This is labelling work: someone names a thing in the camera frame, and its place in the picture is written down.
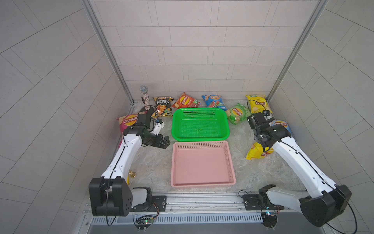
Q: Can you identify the yellow lay's chip bag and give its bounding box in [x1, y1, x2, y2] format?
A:
[246, 142, 274, 160]
[246, 95, 273, 115]

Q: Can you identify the light blue Lay's chip bag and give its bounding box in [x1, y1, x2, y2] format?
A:
[270, 120, 292, 133]

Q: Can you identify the green Lay's chip bag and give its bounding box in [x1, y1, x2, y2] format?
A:
[225, 103, 251, 125]

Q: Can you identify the yellow Lay's chip bag front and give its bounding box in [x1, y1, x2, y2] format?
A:
[246, 142, 274, 160]

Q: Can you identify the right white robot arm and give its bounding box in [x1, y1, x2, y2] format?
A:
[247, 113, 352, 227]

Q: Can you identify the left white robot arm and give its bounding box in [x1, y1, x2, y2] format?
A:
[89, 108, 170, 217]

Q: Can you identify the green plastic basket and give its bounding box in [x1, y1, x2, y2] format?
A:
[171, 107, 230, 142]

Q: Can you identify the pink plastic basket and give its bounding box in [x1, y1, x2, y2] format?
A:
[171, 141, 236, 188]

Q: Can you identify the black yellow chip bag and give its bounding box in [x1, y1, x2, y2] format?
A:
[152, 97, 174, 118]

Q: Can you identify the pink Lay's chip bag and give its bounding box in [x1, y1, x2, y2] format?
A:
[117, 114, 138, 133]

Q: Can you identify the small brass knob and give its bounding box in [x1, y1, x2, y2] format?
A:
[129, 171, 136, 178]

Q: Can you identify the red Lay's chip bag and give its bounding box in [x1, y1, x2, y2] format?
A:
[172, 93, 202, 109]

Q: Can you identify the blue tomato Lay's chip bag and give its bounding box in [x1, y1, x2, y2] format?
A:
[202, 95, 227, 111]

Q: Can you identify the left circuit board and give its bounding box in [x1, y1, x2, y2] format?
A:
[134, 215, 155, 232]

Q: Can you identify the circuit board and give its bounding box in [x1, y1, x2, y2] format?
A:
[134, 215, 155, 232]
[261, 212, 278, 229]

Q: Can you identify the right circuit board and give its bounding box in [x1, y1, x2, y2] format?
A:
[261, 212, 278, 229]

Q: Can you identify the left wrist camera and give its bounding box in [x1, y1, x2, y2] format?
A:
[151, 119, 165, 136]

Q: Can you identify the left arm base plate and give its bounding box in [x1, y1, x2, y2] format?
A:
[131, 187, 167, 212]

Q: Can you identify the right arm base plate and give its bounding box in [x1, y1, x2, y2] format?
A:
[238, 184, 284, 211]

